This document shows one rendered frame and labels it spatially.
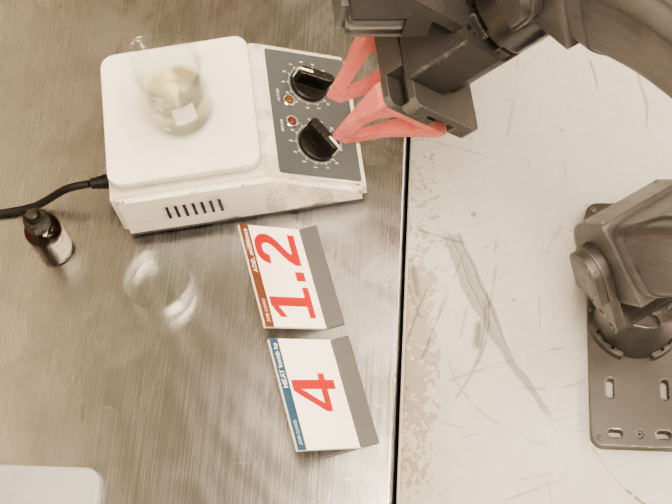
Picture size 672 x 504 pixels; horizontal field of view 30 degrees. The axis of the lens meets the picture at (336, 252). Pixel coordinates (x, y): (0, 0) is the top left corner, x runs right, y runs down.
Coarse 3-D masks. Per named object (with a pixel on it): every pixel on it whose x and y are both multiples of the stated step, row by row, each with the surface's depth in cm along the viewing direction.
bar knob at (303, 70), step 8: (296, 72) 101; (304, 72) 101; (312, 72) 101; (320, 72) 102; (296, 80) 102; (304, 80) 102; (312, 80) 101; (320, 80) 101; (328, 80) 102; (296, 88) 102; (304, 88) 102; (312, 88) 102; (320, 88) 102; (328, 88) 103; (304, 96) 102; (312, 96) 102; (320, 96) 102
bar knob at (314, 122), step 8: (312, 120) 99; (304, 128) 100; (312, 128) 99; (320, 128) 99; (304, 136) 100; (312, 136) 100; (320, 136) 99; (328, 136) 99; (304, 144) 99; (312, 144) 100; (320, 144) 100; (328, 144) 99; (336, 144) 99; (304, 152) 99; (312, 152) 99; (320, 152) 100; (328, 152) 99; (336, 152) 100; (320, 160) 100
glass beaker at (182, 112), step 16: (144, 48) 93; (160, 48) 94; (176, 48) 94; (192, 48) 92; (144, 64) 94; (160, 64) 95; (176, 64) 96; (192, 64) 95; (144, 80) 95; (192, 80) 91; (144, 96) 92; (160, 96) 91; (176, 96) 91; (192, 96) 92; (208, 96) 95; (160, 112) 93; (176, 112) 93; (192, 112) 94; (208, 112) 96; (160, 128) 96; (176, 128) 95; (192, 128) 96
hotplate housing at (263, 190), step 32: (256, 64) 102; (256, 96) 100; (128, 192) 97; (160, 192) 98; (192, 192) 98; (224, 192) 98; (256, 192) 99; (288, 192) 99; (320, 192) 100; (352, 192) 101; (128, 224) 101; (160, 224) 101; (192, 224) 103
